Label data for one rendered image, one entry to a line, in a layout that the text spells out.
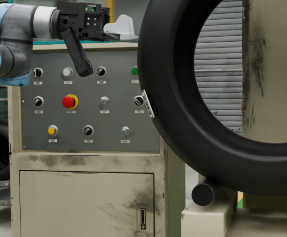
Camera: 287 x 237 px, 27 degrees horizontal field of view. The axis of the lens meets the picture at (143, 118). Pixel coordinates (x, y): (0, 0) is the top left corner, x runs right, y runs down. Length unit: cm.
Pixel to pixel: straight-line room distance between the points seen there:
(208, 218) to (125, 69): 87
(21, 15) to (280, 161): 67
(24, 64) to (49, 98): 66
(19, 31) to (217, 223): 63
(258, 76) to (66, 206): 83
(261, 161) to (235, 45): 935
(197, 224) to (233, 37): 937
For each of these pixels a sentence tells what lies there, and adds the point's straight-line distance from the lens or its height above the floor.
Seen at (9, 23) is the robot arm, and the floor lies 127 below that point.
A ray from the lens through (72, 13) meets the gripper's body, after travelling 138.
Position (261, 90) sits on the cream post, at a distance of 155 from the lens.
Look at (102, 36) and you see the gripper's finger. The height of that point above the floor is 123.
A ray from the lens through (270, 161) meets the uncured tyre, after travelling 119.
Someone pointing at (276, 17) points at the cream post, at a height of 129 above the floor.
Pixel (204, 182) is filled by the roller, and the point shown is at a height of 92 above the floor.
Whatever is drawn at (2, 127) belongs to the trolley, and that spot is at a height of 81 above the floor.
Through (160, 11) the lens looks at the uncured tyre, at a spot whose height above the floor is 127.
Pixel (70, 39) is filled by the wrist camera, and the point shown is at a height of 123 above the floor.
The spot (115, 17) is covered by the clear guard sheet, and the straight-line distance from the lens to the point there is 197.
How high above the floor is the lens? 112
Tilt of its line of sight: 3 degrees down
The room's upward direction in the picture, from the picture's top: 1 degrees counter-clockwise
